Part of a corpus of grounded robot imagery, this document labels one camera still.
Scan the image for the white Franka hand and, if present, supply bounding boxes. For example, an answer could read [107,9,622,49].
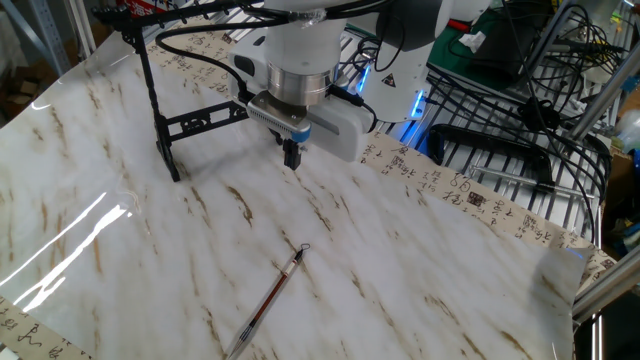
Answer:
[227,34,377,172]

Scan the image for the brown calligraphy brush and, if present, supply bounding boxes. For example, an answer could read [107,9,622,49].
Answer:
[224,243,311,359]

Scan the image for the black ornate pen rack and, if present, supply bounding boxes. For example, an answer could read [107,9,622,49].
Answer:
[92,0,281,184]

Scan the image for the glossy marble pattern mat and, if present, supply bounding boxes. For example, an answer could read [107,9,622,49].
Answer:
[0,32,589,360]

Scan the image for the beige calligraphy print paper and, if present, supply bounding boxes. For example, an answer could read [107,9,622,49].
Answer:
[0,19,619,360]

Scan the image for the green mat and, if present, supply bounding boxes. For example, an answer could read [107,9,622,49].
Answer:
[428,7,506,92]

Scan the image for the red white printed box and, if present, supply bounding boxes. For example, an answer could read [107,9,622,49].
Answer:
[115,0,177,16]

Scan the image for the crumpled white paper scrap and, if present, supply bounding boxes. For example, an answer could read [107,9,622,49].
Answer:
[458,30,488,54]

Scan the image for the black electronics box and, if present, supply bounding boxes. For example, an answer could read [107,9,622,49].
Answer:
[469,9,539,86]

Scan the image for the silver metal rod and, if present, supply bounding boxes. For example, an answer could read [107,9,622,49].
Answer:
[468,164,596,200]

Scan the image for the black power adapter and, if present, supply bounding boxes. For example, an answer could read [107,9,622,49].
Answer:
[517,97,562,132]

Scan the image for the grey perforated shelf upright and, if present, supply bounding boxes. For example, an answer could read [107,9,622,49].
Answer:
[0,0,72,77]

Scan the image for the stacked cardboard boxes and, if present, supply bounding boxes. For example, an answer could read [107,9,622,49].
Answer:
[0,62,44,121]

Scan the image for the slanted aluminium profile bar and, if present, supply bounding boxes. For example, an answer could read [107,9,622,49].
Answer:
[568,52,640,142]

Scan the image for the clear plastic bag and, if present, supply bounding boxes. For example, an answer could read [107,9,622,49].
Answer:
[615,108,640,154]

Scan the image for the thick aluminium profile beam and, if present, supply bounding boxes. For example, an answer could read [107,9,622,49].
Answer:
[571,259,640,324]

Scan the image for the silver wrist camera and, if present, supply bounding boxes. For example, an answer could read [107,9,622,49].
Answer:
[246,91,313,145]

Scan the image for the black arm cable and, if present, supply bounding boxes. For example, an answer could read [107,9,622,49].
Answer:
[154,0,379,134]

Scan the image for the white metal post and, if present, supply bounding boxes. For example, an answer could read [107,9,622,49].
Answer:
[64,0,97,59]

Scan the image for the tangled black cables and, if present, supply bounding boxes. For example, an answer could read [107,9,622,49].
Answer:
[424,0,626,246]

